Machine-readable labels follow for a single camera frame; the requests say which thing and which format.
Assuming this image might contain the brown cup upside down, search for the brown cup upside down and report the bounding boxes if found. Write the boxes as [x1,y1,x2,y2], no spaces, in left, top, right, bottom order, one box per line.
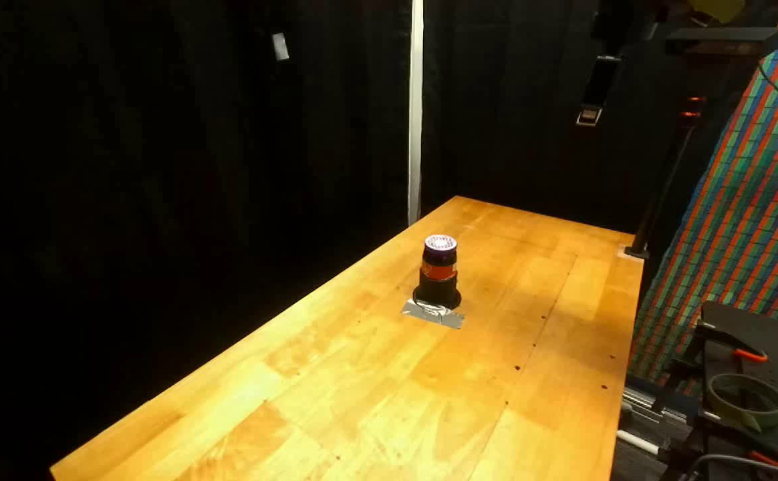
[413,235,459,309]

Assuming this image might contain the grey tape patch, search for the grey tape patch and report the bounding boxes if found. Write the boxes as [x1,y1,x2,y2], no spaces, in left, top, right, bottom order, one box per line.
[402,299,465,327]

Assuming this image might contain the white vertical pole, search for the white vertical pole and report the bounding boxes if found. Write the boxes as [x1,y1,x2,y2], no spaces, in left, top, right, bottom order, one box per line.
[406,0,425,223]

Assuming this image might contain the colourful striped cloth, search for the colourful striped cloth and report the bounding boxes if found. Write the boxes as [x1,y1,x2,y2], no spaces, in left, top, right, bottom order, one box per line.
[628,50,778,380]

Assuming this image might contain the green tape roll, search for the green tape roll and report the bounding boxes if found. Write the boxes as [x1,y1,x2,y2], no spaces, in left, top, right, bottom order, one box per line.
[705,370,778,433]

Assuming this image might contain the orange handled clamp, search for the orange handled clamp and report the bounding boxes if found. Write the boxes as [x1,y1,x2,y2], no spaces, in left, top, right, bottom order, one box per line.
[694,322,769,364]

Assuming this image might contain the black camera stand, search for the black camera stand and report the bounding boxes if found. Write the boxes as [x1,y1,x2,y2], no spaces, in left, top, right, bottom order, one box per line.
[626,26,778,258]

